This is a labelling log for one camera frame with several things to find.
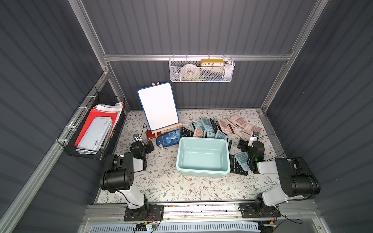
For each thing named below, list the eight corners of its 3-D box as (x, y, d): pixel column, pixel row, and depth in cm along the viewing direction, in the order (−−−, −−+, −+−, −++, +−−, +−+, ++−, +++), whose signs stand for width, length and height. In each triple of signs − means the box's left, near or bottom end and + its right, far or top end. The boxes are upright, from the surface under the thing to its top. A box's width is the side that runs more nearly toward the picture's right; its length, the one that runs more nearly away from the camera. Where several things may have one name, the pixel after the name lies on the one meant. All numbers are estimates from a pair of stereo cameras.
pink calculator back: (236, 129, 110) (237, 127, 108) (226, 120, 116) (227, 118, 114) (245, 123, 114) (246, 121, 112) (235, 115, 120) (236, 113, 117)
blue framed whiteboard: (152, 137, 106) (139, 102, 79) (149, 124, 114) (137, 88, 87) (179, 130, 110) (175, 94, 83) (174, 117, 118) (170, 82, 91)
